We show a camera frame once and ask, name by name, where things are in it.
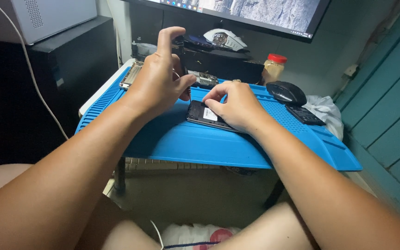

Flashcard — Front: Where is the person's left hand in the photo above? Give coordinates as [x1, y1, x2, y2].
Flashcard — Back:
[122, 27, 197, 121]

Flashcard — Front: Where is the person's right hand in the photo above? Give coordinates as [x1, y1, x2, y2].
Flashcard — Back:
[202, 80, 269, 134]

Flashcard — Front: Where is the black smartphone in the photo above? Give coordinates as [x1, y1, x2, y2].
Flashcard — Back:
[186, 100, 246, 134]

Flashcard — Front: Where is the black precision screwdriver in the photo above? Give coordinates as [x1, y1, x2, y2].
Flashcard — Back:
[176, 35, 192, 102]

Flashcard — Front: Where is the clear plastic container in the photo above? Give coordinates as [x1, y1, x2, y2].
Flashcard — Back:
[131, 41, 158, 63]

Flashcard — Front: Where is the black monitor stand shelf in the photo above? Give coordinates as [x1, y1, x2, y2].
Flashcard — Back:
[172, 35, 265, 85]

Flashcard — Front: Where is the phone circuit board part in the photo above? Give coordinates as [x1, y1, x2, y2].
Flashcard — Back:
[187, 70, 220, 89]

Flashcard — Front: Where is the black computer mouse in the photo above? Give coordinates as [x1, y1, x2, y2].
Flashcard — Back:
[266, 81, 307, 107]

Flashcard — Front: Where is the red lidded glass jar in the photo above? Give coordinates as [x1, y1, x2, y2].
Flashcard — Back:
[261, 53, 288, 86]

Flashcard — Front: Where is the small white table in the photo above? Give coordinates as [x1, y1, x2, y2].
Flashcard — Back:
[78, 58, 287, 209]

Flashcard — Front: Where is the black phone battery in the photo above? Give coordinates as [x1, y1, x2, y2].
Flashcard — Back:
[285, 105, 326, 126]

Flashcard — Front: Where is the blue silicone repair mat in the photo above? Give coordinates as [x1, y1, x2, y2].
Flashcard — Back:
[75, 65, 363, 172]

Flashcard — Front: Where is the white gaming mouse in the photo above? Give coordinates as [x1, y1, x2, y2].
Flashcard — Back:
[203, 28, 248, 52]

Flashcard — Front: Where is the black cabinet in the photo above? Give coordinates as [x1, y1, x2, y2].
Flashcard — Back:
[0, 16, 119, 171]

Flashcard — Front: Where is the white plastic bag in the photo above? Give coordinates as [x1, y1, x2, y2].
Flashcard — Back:
[302, 94, 345, 141]

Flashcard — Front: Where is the black computer monitor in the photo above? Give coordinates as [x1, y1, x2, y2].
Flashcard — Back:
[122, 0, 332, 44]

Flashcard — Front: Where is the white computer case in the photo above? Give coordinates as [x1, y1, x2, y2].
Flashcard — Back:
[11, 0, 98, 46]

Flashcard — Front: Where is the person's right leg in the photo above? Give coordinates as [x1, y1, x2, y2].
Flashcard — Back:
[217, 201, 317, 250]

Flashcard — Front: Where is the white cloth with red print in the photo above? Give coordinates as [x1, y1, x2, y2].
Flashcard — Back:
[160, 223, 242, 250]

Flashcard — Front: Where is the teal wooden door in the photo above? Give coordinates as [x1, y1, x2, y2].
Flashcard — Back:
[335, 0, 400, 228]

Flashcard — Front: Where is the silver phone back frame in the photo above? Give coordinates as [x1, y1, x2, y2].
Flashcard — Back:
[119, 61, 144, 90]

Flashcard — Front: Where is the white wall socket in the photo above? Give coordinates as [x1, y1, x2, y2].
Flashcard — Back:
[342, 64, 359, 79]

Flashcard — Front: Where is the white cable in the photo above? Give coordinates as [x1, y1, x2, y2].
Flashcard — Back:
[0, 0, 69, 141]

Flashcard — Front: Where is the thin white cord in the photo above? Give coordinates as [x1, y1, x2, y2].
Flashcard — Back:
[150, 219, 165, 250]

